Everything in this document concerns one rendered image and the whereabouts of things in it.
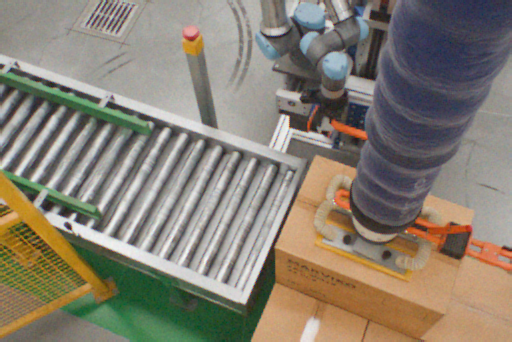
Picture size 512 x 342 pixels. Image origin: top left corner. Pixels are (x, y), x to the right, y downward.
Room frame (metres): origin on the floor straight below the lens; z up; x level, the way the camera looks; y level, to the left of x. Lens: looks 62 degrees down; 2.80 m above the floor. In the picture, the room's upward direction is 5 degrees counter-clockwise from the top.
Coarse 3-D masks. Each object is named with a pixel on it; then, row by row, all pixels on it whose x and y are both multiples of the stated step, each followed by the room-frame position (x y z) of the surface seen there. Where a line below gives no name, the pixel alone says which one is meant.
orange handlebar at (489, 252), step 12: (348, 132) 1.03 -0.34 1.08; (360, 132) 1.03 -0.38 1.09; (336, 192) 0.80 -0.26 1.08; (348, 192) 0.80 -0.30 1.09; (336, 204) 0.76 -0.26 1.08; (348, 204) 0.75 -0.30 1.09; (408, 228) 0.65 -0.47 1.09; (432, 240) 0.61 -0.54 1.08; (480, 240) 0.59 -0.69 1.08; (468, 252) 0.56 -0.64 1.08; (480, 252) 0.56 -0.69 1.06; (492, 252) 0.55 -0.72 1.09; (504, 252) 0.54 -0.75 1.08; (492, 264) 0.51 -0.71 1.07; (504, 264) 0.51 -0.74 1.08
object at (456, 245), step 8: (448, 224) 0.65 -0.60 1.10; (456, 224) 0.65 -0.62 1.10; (464, 232) 0.62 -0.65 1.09; (472, 232) 0.61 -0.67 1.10; (448, 240) 0.60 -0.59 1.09; (456, 240) 0.60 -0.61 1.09; (464, 240) 0.59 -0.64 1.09; (440, 248) 0.58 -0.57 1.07; (448, 248) 0.57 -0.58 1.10; (456, 248) 0.57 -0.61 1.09; (464, 248) 0.57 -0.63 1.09; (448, 256) 0.56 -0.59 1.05; (456, 256) 0.55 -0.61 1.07; (464, 256) 0.55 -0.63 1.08
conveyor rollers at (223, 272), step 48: (0, 96) 1.75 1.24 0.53; (0, 144) 1.46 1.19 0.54; (96, 144) 1.41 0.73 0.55; (144, 144) 1.40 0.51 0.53; (96, 192) 1.17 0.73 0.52; (192, 192) 1.11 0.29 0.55; (240, 192) 1.09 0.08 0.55; (144, 240) 0.91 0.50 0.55; (192, 240) 0.89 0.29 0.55; (240, 240) 0.87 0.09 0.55; (240, 288) 0.66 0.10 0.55
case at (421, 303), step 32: (320, 160) 1.00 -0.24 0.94; (320, 192) 0.87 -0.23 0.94; (288, 224) 0.76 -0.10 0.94; (288, 256) 0.66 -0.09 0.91; (320, 256) 0.63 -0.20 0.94; (320, 288) 0.59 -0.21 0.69; (352, 288) 0.54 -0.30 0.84; (384, 288) 0.50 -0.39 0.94; (416, 288) 0.49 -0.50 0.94; (448, 288) 0.48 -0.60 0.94; (384, 320) 0.47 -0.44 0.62; (416, 320) 0.43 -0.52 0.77
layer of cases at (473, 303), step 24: (480, 264) 0.67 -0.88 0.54; (288, 288) 0.65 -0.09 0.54; (456, 288) 0.59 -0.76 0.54; (480, 288) 0.58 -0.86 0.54; (504, 288) 0.57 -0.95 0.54; (264, 312) 0.56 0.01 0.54; (288, 312) 0.55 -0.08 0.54; (312, 312) 0.54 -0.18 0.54; (336, 312) 0.53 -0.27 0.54; (456, 312) 0.49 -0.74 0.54; (480, 312) 0.48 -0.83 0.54; (504, 312) 0.47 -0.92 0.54; (264, 336) 0.46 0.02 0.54; (288, 336) 0.46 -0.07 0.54; (312, 336) 0.45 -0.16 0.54; (336, 336) 0.44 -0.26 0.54; (360, 336) 0.43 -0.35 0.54; (384, 336) 0.42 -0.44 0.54; (408, 336) 0.42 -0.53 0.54; (432, 336) 0.41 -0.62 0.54; (456, 336) 0.40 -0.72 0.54; (480, 336) 0.39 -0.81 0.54; (504, 336) 0.38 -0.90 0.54
